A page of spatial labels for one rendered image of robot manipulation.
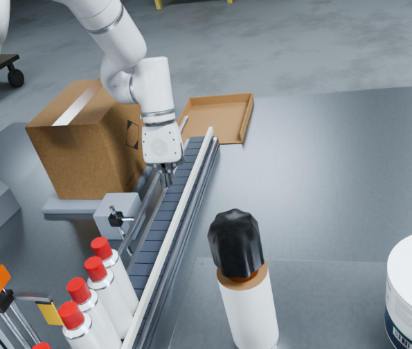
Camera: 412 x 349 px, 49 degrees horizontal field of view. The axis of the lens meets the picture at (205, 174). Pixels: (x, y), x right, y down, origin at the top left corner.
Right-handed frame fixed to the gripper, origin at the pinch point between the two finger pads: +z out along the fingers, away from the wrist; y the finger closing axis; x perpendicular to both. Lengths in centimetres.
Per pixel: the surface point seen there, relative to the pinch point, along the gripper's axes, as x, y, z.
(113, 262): -36.1, 1.2, 5.8
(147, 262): -16.7, -1.6, 15.8
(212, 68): 319, -69, -15
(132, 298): -31.7, 1.3, 16.3
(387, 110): 56, 60, -5
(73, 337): -52, 1, 12
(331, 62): 306, 40, -10
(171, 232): -11.5, 3.6, 10.2
